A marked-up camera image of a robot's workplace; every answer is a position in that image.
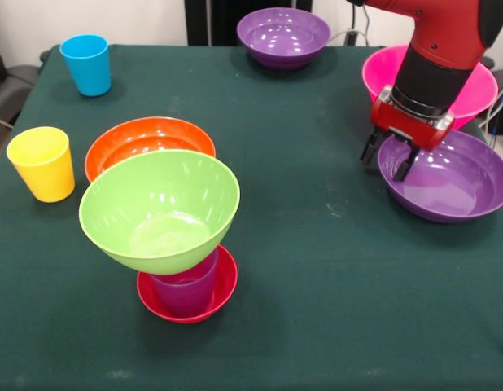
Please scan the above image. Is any black office chair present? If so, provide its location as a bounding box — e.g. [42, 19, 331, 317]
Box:
[0, 28, 43, 168]

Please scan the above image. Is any purple wide shallow bowl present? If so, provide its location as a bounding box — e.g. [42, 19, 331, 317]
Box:
[376, 130, 503, 224]

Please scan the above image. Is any blue plastic cup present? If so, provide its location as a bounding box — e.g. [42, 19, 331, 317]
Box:
[59, 33, 113, 98]

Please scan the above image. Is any purple plastic cup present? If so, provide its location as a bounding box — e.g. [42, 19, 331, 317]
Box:
[149, 248, 219, 319]

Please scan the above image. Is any orange wide shallow bowl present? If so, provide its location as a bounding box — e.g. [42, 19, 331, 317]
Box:
[84, 116, 217, 184]

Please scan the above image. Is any green bowl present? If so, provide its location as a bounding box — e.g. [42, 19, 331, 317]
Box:
[78, 149, 241, 276]

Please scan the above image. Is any grey blue cable bundle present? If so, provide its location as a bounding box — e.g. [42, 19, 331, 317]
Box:
[478, 81, 503, 174]

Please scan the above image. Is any pink large bowl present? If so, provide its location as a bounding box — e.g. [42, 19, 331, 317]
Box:
[361, 44, 500, 131]

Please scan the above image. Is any red small bowl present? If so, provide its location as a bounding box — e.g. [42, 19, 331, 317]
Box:
[136, 244, 239, 325]

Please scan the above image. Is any yellow plastic cup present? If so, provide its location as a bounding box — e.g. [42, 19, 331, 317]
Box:
[6, 125, 77, 204]

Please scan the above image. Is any dark green table cloth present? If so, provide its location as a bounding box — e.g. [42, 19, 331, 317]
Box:
[0, 43, 503, 391]

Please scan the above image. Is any black hanging cable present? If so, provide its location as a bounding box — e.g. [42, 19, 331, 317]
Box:
[359, 4, 371, 44]

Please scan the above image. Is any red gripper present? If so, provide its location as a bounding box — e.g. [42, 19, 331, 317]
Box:
[360, 85, 456, 182]

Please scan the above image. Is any purple rounded deep bowl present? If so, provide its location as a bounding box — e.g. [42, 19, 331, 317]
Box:
[236, 7, 331, 71]

